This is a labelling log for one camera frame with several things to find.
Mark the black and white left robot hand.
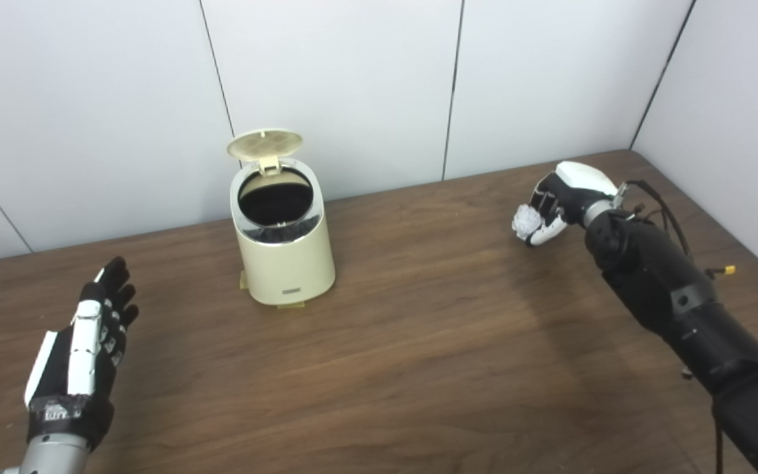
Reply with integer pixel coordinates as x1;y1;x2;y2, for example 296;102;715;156
24;256;139;452

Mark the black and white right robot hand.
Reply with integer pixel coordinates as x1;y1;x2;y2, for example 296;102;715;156
526;161;620;248

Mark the white paper ball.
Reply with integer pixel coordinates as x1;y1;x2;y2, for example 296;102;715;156
512;204;543;240

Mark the cream-colored bin body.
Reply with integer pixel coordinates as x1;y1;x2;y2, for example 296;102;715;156
230;157;336;307

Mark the round cream bin lid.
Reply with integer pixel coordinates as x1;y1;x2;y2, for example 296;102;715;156
226;128;304;175

